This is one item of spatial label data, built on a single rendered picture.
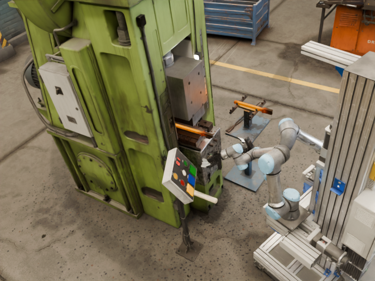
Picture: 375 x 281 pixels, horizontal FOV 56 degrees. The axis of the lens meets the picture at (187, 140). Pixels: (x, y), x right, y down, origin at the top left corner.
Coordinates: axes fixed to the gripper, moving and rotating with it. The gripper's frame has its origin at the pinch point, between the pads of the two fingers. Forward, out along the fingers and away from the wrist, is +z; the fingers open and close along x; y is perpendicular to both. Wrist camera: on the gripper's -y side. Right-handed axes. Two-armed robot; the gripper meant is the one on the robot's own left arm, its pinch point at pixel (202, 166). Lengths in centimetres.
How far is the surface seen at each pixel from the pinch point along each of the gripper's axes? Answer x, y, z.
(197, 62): -55, 54, -28
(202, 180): -30, -41, 32
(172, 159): 5.4, 22.5, 11.9
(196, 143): -35.9, -2.3, 12.2
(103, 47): -28, 111, 9
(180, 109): -33.7, 35.6, 0.2
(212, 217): -27, -91, 54
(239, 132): -78, -43, -7
